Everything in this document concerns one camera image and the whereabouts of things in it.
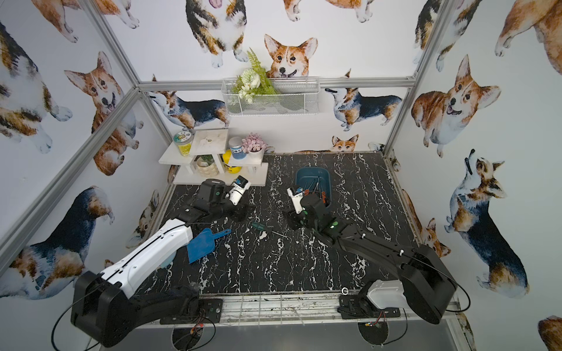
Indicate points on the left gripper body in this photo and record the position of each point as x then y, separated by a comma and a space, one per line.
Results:
237, 210

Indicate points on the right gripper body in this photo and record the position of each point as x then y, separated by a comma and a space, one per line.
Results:
294, 218

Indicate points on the green small screwdriver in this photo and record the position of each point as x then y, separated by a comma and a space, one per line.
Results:
266, 229

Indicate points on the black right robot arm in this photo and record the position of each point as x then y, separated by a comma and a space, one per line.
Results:
421, 280

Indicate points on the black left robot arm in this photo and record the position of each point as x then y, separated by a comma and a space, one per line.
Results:
106, 306

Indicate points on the teal plastic storage box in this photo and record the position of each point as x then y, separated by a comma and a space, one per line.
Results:
315, 180

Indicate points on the blue dustpan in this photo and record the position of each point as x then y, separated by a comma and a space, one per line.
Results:
204, 244

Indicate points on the yellow can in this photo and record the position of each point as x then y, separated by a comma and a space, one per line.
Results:
226, 157

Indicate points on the cream bumpy cup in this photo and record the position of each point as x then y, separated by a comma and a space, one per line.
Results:
206, 166

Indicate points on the pink flowers white pot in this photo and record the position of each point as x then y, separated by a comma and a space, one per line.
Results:
254, 145

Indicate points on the blue white can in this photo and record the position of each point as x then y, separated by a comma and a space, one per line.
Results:
236, 147

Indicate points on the white tiered shelf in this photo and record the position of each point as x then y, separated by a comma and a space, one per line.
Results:
215, 143

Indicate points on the green lid yellow jar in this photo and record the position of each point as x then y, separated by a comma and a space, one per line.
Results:
183, 141

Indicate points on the artificial green white flowers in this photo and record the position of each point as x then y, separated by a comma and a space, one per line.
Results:
253, 82

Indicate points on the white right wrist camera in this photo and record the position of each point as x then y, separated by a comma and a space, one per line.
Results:
296, 195

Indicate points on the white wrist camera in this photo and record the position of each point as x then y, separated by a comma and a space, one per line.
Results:
296, 195
239, 186

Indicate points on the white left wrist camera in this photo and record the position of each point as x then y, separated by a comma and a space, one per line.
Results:
239, 186

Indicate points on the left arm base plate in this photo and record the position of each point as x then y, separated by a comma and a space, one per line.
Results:
209, 309

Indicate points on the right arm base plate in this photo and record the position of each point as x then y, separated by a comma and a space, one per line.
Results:
354, 307

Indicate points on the white wire wall basket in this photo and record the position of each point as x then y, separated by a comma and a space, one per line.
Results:
294, 97

